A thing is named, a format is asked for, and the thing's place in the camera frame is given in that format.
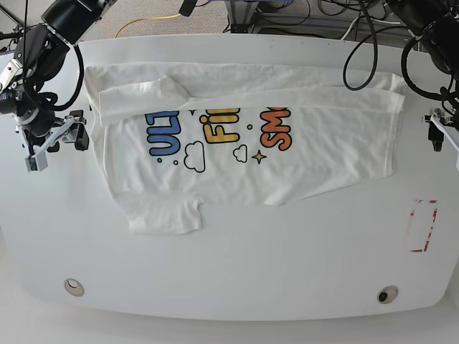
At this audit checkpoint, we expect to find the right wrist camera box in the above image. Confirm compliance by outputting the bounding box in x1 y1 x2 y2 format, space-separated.
25 153 48 172

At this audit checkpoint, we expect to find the aluminium frame stand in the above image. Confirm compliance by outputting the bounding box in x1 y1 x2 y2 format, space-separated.
225 0 400 41

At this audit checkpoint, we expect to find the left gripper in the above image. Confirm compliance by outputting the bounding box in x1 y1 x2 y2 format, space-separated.
423 108 458 152

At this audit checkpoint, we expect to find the right table grommet hole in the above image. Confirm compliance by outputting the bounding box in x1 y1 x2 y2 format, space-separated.
377 285 399 305

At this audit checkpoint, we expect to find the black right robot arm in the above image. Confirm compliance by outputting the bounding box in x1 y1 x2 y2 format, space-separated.
1 1 114 160

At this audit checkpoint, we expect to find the yellow cable on floor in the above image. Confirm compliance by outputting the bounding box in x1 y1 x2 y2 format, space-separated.
114 13 180 39

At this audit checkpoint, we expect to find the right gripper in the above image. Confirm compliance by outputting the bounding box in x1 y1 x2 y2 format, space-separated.
14 105 89 157

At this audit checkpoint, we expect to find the red tape rectangle marking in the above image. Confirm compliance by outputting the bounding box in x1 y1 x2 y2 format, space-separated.
405 199 438 253

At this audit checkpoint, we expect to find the white printed T-shirt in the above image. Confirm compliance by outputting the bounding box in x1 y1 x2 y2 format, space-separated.
84 62 404 235

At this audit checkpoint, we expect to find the table grommet hole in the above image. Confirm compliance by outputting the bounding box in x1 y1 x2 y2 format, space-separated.
377 285 399 305
64 278 85 297

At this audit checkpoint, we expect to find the black tripod stand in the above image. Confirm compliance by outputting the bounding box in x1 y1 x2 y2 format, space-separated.
1 1 37 54

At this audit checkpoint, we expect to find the left table grommet hole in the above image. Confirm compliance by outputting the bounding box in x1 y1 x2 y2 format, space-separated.
64 278 85 297

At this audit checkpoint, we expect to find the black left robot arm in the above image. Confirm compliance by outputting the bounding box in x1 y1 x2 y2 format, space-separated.
387 0 458 130

